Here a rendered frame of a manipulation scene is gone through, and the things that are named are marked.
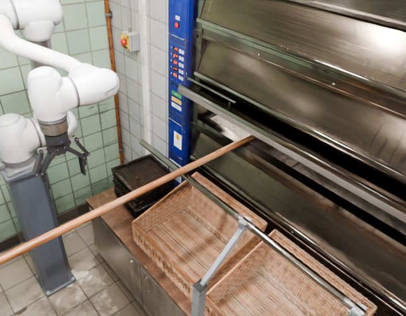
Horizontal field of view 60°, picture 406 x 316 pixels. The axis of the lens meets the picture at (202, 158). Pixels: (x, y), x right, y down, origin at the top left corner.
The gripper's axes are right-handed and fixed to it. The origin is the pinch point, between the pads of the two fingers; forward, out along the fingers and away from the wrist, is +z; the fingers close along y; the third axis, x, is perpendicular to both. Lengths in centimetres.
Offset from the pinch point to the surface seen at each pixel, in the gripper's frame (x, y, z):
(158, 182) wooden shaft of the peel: 11.6, -32.9, 11.5
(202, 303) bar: 49, -26, 47
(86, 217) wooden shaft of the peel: 11.6, -0.5, 11.7
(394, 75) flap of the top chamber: 69, -83, -44
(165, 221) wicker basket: -17, -57, 72
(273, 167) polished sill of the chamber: 32, -84, 15
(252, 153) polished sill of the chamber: 19, -84, 14
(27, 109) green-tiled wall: -113, -21, 26
